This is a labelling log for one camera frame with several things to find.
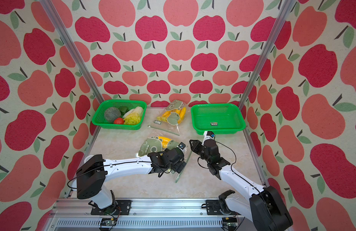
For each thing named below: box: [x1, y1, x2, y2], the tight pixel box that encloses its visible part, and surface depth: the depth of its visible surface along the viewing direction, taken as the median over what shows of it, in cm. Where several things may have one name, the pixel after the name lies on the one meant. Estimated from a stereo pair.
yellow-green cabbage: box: [122, 106, 144, 126], surface depth 109 cm
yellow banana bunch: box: [157, 136, 172, 149], surface depth 90 cm
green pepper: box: [118, 106, 130, 117], surface depth 116 cm
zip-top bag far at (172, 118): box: [147, 99, 191, 137], surface depth 106 cm
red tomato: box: [113, 117, 125, 125], surface depth 106 cm
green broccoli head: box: [104, 106, 122, 123], surface depth 106 cm
